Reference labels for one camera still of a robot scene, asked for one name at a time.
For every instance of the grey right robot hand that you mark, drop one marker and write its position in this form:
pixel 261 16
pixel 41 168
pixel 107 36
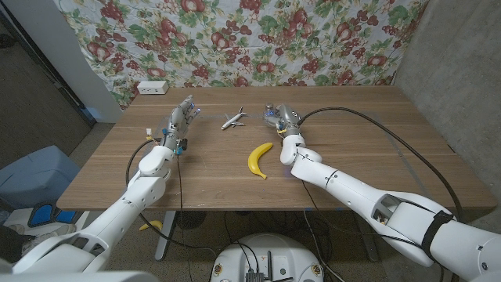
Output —
pixel 289 117

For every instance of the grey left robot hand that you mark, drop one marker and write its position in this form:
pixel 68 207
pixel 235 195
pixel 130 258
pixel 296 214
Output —
pixel 177 123

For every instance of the clear glass salt shaker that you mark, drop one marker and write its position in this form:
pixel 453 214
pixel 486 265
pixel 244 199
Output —
pixel 269 113

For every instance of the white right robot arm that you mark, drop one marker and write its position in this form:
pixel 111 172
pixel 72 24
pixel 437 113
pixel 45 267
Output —
pixel 364 196

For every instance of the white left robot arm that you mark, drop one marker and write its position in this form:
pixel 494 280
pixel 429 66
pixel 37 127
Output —
pixel 121 213

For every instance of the yellow banana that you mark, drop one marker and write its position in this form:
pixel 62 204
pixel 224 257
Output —
pixel 254 160

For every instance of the white toy airplane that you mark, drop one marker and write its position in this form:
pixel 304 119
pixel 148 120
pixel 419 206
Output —
pixel 233 119

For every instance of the white power strip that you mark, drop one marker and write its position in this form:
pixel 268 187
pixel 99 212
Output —
pixel 152 87

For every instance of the floral fruit print backdrop cloth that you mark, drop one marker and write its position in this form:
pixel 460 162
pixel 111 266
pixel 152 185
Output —
pixel 235 39

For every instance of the black round floor fan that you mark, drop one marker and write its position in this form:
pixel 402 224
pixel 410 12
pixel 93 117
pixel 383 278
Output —
pixel 190 218

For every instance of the small yellow floor object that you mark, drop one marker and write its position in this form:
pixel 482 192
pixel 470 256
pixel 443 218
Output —
pixel 150 225

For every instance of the white table leg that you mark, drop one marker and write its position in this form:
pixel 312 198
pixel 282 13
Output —
pixel 161 250

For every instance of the white robot torso base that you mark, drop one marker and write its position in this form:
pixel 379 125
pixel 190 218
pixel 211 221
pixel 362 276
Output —
pixel 270 250

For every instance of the blue-grey plastic bin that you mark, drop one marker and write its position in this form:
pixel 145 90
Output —
pixel 35 176

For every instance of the grey table leg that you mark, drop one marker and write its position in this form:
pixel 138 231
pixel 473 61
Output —
pixel 372 248

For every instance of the blue padded black item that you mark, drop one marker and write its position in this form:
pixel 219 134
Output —
pixel 41 214

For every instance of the grey sneaker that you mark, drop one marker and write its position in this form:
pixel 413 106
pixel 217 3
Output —
pixel 51 237

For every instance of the black bag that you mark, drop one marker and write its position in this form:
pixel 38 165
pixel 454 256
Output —
pixel 9 244

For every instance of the black door frame strip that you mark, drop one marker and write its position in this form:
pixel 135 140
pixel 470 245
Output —
pixel 84 113

